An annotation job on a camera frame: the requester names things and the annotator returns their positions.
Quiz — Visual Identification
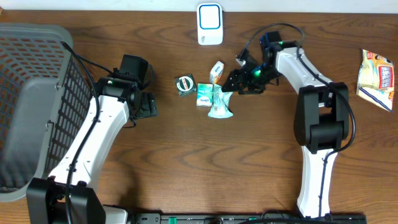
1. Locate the round black red tin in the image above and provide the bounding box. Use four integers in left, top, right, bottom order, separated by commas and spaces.
174, 73, 197, 97

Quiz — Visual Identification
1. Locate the green white small box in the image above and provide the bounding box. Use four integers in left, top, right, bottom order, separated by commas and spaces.
196, 83, 213, 106

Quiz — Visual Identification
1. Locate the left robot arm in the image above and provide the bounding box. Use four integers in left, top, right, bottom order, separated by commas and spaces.
26, 77, 158, 223

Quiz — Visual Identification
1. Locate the white blue snack bag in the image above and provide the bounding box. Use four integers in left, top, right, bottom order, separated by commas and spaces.
356, 49, 394, 112

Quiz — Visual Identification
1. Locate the white barcode scanner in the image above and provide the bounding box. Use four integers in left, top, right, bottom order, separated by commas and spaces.
197, 2, 223, 45

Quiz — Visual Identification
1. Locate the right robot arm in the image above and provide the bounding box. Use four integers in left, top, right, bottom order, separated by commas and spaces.
222, 31, 353, 218

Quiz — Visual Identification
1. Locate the teal white packet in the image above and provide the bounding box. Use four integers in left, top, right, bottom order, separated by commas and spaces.
208, 84, 233, 119

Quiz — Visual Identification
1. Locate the orange white small pack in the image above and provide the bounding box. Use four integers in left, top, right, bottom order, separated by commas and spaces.
209, 61, 224, 84

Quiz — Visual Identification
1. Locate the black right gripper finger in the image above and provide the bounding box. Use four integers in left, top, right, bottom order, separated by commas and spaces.
238, 87, 266, 95
221, 70, 240, 92

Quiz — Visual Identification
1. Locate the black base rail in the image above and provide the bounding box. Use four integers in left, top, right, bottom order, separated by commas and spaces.
129, 212, 368, 224

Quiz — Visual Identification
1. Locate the grey plastic basket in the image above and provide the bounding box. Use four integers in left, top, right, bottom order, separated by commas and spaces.
1, 22, 91, 202

